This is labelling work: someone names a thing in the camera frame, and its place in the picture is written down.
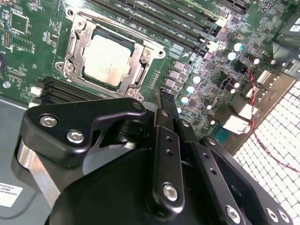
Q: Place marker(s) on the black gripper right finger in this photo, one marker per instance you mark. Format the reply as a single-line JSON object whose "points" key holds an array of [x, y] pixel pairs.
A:
{"points": [[216, 179]]}

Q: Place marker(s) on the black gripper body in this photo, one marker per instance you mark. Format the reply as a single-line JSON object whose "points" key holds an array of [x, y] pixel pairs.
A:
{"points": [[112, 199]]}

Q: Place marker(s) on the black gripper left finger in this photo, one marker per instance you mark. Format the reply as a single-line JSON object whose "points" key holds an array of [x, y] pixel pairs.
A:
{"points": [[93, 112]]}

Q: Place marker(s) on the silver CPU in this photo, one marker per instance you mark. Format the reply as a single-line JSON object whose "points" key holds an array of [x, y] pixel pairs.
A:
{"points": [[105, 61]]}

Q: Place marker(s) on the metal socket cover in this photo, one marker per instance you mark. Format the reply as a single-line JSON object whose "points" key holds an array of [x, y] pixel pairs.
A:
{"points": [[82, 38]]}

